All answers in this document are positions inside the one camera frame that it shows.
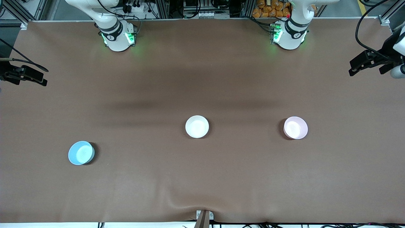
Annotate blue bowl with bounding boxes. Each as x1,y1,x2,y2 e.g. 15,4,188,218
68,141,95,166

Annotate pink bowl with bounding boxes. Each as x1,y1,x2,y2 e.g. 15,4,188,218
283,116,308,140

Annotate white bowl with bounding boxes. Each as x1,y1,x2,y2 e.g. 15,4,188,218
185,115,209,139

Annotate orange snack pile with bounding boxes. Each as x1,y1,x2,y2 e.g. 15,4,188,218
252,0,317,18

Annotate white power strip with plugs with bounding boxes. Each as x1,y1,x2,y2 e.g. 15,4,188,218
122,0,150,14

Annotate white multi-port box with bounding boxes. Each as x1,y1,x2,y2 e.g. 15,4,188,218
197,11,230,19

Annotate brown table mat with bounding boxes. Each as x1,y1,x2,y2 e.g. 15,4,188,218
0,18,405,224

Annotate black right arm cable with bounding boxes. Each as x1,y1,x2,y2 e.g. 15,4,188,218
0,38,49,73

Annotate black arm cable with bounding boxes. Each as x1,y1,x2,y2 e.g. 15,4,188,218
355,0,405,62
0,38,49,73

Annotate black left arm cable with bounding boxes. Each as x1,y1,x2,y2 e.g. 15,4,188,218
355,0,405,62

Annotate aluminium frame rail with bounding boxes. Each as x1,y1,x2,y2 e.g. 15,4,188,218
378,0,405,32
0,0,29,30

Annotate aluminium frame post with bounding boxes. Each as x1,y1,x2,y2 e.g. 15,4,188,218
155,0,171,19
240,0,255,18

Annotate grey metal clamp bracket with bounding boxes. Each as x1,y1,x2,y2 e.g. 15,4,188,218
196,210,214,221

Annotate brown mount bar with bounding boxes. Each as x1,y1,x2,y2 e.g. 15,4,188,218
194,211,210,228

